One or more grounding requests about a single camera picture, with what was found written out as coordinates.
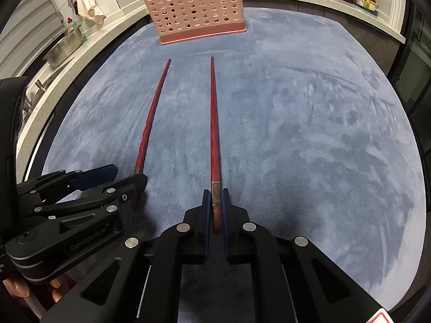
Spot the red chopstick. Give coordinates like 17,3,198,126
130,59,172,208
209,56,225,235

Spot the small seasoning jar set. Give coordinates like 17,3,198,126
353,0,379,11

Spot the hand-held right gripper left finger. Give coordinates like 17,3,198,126
40,190,211,323

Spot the speckled stone countertop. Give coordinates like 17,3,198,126
0,0,406,182

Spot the steel colander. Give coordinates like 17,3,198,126
42,29,86,67

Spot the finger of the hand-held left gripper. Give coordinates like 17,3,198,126
17,164,118,206
34,174,149,222

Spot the blue plush mat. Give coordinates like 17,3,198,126
42,7,425,313

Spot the person's left hand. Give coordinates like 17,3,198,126
0,268,73,313

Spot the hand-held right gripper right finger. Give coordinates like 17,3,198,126
220,188,386,323

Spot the pink perforated plastic basket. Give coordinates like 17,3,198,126
140,0,248,46

